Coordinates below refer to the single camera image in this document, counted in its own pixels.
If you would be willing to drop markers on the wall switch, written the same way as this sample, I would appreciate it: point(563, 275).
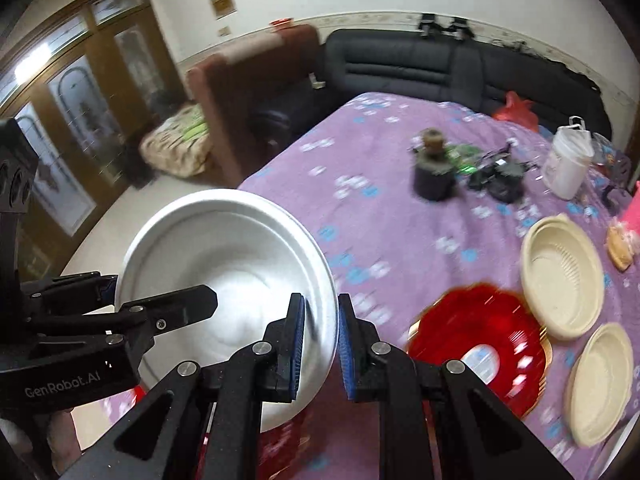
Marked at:
point(225, 30)

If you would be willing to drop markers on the red plate with gold rim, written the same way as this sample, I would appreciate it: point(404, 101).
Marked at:
point(470, 325)

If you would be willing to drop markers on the small black device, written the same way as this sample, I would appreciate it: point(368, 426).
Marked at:
point(500, 180)

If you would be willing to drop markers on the purple floral tablecloth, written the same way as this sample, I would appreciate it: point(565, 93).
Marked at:
point(380, 230)

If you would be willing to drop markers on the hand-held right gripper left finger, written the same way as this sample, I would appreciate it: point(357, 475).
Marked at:
point(297, 345)

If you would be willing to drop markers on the wrapped bread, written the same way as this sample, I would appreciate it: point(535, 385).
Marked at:
point(619, 249)

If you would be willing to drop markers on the yellow wall plaque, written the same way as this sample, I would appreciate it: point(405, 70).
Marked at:
point(223, 4)

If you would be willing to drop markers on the brown fabric sofa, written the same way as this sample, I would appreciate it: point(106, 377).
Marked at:
point(240, 85)

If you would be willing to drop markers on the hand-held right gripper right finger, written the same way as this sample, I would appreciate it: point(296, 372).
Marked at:
point(345, 347)

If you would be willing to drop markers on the black leather sofa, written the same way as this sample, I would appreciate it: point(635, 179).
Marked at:
point(400, 65)

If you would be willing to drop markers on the silver metal bowl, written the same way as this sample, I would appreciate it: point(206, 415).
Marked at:
point(225, 255)

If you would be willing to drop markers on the cream plastic bowl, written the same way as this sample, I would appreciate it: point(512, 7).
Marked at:
point(600, 390)
point(562, 280)

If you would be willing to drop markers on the wooden glass door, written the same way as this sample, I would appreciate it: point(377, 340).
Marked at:
point(75, 85)

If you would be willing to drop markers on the red plastic bag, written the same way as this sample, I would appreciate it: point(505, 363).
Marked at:
point(515, 110)

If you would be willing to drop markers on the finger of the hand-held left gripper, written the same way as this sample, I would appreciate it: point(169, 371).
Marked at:
point(75, 291)
point(170, 310)

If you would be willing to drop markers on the pink bottle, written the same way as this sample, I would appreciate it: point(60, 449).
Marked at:
point(631, 217)

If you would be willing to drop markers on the small red bowl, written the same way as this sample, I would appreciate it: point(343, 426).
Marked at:
point(281, 22)

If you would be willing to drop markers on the black cylinder with wooden knob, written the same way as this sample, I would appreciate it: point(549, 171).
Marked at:
point(432, 175)

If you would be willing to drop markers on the red gold-rimmed plate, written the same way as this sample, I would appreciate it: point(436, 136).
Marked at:
point(285, 445)

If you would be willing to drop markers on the leaf patterned blanket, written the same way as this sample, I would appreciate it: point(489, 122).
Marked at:
point(172, 142)

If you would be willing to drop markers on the black grippers on sofa back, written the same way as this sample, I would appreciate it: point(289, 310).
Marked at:
point(445, 25)

